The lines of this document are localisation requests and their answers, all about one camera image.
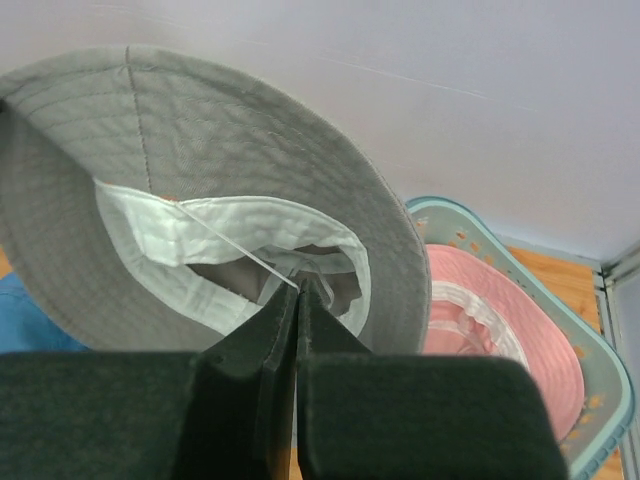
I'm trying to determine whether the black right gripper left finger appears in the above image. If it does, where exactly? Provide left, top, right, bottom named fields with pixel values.
left=1, top=286, right=298, bottom=479

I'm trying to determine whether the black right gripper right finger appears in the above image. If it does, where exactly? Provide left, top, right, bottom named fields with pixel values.
left=297, top=282, right=569, bottom=479

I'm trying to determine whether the grey hat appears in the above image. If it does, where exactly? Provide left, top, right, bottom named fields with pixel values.
left=1, top=45, right=431, bottom=354

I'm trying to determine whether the blue hat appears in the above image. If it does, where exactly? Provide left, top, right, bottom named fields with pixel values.
left=0, top=273, right=88, bottom=354

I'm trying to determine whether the dusty pink hat in basket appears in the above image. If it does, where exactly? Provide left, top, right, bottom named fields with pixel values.
left=422, top=244, right=585, bottom=441

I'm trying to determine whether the grey plastic basket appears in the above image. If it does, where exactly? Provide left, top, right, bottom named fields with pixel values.
left=407, top=196, right=635, bottom=479

